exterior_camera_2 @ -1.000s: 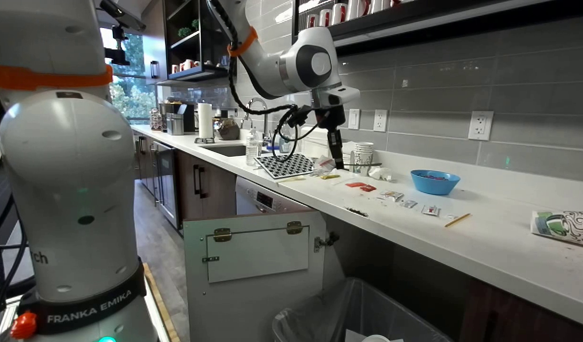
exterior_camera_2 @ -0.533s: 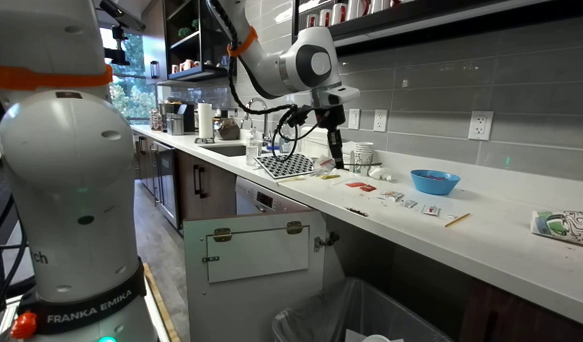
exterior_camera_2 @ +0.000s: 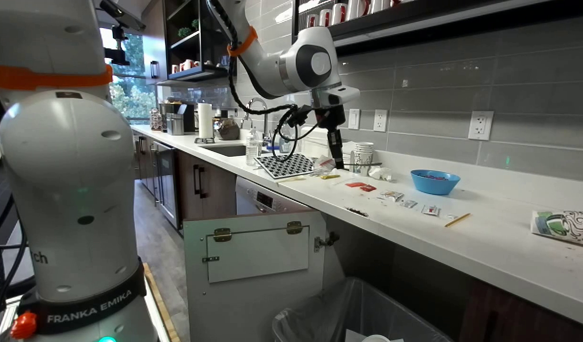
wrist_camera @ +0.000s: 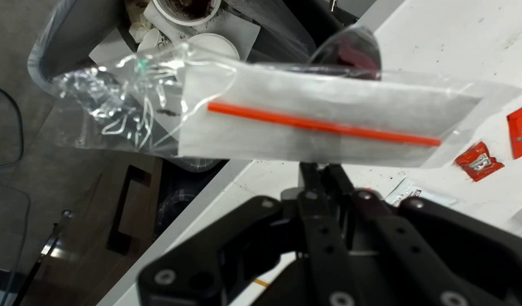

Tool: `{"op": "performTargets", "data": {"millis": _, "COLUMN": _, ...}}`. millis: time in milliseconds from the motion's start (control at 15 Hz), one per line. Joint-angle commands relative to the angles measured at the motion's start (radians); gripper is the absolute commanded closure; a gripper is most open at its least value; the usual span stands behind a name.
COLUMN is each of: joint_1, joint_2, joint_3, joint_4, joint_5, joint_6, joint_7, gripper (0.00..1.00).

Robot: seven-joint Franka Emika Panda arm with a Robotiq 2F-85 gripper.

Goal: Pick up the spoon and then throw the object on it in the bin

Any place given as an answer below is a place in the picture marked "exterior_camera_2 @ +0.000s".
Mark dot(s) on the brown base cabinet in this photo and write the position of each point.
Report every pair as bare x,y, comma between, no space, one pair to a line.
218,190

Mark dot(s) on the clear plastic zip bag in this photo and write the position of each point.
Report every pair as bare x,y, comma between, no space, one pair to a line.
324,165

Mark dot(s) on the dark wall shelf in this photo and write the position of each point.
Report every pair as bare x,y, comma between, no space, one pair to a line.
444,20

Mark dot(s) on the grey dishwasher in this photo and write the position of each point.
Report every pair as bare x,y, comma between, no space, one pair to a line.
259,199

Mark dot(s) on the crumpled white tissue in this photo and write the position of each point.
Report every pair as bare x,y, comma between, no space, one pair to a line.
381,172

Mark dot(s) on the white paper sheet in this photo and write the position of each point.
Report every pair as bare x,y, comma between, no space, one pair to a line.
356,334

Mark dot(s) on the patterned packet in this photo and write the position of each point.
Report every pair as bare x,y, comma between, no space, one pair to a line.
567,228

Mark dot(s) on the dark brown cabinet front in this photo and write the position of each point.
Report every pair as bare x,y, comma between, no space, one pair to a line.
525,315

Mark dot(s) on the grey trash bin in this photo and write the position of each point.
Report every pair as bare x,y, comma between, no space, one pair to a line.
341,309

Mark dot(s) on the dark glass carafe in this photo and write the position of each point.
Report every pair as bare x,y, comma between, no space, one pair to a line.
227,125

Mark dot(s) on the white red mug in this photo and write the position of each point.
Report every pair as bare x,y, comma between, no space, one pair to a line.
339,13
383,3
311,20
326,17
360,7

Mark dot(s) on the white paper towel roll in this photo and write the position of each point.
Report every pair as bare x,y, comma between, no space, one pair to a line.
206,123

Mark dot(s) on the short wooden stick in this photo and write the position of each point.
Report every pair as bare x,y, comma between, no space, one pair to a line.
459,218

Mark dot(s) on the large glass window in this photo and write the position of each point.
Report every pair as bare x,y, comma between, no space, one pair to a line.
136,95

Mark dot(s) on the black white patterned mat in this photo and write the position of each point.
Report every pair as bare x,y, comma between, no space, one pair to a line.
292,167

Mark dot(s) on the yellow packet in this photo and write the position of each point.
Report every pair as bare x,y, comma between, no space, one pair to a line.
330,176

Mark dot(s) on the chrome faucet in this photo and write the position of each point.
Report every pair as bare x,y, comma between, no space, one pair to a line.
258,98

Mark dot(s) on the black undercounter fridge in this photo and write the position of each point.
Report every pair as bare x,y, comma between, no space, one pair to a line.
165,182

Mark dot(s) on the white sugar packet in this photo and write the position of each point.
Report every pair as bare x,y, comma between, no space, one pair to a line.
432,210

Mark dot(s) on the white wall switch plate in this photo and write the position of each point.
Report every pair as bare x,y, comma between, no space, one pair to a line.
354,117

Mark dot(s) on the black horizontal bar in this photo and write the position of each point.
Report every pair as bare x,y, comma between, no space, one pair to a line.
117,55

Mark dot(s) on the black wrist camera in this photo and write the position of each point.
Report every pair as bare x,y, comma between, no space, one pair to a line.
297,115

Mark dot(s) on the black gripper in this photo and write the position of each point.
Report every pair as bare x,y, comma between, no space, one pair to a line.
332,119

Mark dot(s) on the blue bowl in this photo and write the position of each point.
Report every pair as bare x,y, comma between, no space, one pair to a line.
436,182

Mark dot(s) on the white wall outlet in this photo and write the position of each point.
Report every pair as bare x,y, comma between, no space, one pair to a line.
381,119
482,125

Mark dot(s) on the tall patterned paper cup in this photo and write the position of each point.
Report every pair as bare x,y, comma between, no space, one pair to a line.
364,157

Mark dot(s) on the crumpled red ketchup packet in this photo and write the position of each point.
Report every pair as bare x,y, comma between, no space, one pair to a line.
370,188

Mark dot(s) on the steel sink basin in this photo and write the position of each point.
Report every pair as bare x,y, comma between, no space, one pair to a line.
231,150

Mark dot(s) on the black coffee machine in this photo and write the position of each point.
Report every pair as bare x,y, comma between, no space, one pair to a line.
180,117

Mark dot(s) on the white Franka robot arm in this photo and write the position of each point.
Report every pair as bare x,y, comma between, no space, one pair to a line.
70,190

